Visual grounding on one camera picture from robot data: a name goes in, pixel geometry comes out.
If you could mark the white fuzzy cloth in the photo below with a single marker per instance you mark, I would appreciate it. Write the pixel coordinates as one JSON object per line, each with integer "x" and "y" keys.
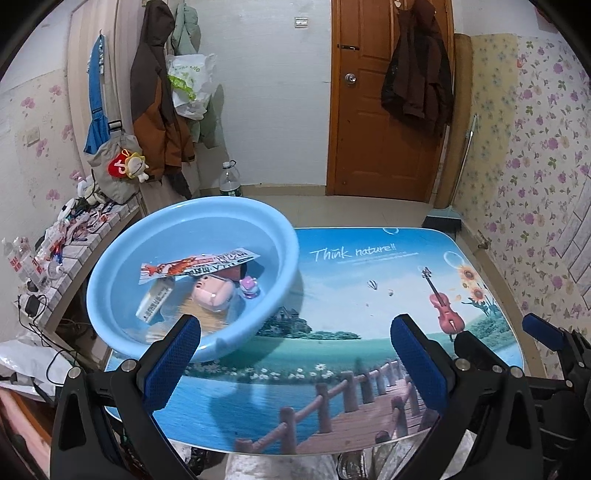
{"x": 277, "y": 466}

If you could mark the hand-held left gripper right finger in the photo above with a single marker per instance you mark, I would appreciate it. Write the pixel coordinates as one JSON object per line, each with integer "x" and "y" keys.
{"x": 415, "y": 364}

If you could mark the lobster print snack packet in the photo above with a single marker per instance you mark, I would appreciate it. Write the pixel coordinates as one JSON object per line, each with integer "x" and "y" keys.
{"x": 184, "y": 265}

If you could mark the blue garment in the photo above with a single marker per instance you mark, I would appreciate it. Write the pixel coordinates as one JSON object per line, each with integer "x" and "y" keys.
{"x": 95, "y": 115}

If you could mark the small red label water bottle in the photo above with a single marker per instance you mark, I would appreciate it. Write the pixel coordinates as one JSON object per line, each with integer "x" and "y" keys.
{"x": 14, "y": 261}
{"x": 34, "y": 265}

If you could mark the black door latch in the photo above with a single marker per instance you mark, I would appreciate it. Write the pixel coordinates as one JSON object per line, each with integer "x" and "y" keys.
{"x": 348, "y": 46}

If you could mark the white wall socket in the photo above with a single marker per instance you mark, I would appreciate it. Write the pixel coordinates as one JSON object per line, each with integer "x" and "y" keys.
{"x": 32, "y": 136}

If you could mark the light pink plastic toy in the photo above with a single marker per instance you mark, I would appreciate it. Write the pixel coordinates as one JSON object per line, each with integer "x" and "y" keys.
{"x": 212, "y": 293}

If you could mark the pale green jacket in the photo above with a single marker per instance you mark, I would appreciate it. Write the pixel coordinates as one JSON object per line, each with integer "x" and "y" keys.
{"x": 187, "y": 32}

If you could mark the dark brown jacket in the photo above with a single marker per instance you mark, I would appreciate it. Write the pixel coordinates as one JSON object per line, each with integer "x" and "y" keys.
{"x": 415, "y": 83}

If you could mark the scenery print table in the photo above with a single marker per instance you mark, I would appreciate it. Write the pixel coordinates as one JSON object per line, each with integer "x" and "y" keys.
{"x": 351, "y": 295}

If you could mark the broom with dustpan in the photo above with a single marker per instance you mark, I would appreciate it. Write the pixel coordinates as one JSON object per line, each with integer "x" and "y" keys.
{"x": 443, "y": 224}

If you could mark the yellow white tissue pack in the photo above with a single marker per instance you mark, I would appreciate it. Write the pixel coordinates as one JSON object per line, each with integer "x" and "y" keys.
{"x": 154, "y": 302}

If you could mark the light blue plastic basin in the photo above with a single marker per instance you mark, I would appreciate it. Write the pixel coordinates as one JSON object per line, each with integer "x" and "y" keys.
{"x": 207, "y": 221}

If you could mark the tan leaning board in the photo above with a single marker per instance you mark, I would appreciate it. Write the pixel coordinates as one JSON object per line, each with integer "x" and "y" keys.
{"x": 461, "y": 92}

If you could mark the metal door knob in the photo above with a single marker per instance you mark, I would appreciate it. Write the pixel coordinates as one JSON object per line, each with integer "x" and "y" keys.
{"x": 351, "y": 79}

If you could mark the white light switch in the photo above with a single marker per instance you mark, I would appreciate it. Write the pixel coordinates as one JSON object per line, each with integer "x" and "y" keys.
{"x": 301, "y": 21}

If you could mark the white plush toy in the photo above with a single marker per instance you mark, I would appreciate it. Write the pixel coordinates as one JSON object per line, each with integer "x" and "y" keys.
{"x": 137, "y": 165}

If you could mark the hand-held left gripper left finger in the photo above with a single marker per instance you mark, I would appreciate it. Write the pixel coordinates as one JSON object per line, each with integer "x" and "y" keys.
{"x": 171, "y": 364}

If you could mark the small purple pink toy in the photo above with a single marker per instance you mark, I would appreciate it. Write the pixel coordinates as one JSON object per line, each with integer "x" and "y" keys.
{"x": 250, "y": 287}

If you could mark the brown and orange jacket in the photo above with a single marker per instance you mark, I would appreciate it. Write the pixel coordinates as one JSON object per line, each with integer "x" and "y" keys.
{"x": 147, "y": 92}

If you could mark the white tiled shelf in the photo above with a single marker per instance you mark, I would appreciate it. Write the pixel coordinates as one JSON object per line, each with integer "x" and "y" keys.
{"x": 83, "y": 261}

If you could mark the brown wooden door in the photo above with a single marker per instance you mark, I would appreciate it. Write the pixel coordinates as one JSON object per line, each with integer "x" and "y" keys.
{"x": 369, "y": 138}

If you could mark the large clear water bottle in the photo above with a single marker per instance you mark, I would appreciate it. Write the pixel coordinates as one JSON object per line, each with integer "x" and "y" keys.
{"x": 231, "y": 182}

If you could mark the white green plastic bag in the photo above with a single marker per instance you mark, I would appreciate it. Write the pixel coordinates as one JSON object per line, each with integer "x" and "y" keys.
{"x": 189, "y": 78}

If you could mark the clear bag of cotton swabs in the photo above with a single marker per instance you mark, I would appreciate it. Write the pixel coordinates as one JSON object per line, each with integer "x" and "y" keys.
{"x": 207, "y": 319}

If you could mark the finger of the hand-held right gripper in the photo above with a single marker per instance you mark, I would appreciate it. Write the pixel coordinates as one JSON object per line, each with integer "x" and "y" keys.
{"x": 475, "y": 346}
{"x": 542, "y": 330}

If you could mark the red heart plush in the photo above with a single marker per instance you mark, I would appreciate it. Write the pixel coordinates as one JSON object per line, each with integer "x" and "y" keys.
{"x": 117, "y": 167}

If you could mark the black power adapter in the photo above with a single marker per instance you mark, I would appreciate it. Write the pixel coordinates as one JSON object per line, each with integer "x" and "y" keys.
{"x": 33, "y": 307}

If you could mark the pile of small packets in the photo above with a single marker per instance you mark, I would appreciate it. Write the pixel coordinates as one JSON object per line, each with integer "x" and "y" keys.
{"x": 83, "y": 226}

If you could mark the grey cloth bag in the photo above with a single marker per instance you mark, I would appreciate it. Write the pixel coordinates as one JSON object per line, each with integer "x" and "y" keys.
{"x": 113, "y": 190}

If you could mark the clear box of toothpicks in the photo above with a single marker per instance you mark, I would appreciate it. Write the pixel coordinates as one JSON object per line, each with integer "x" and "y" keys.
{"x": 150, "y": 335}

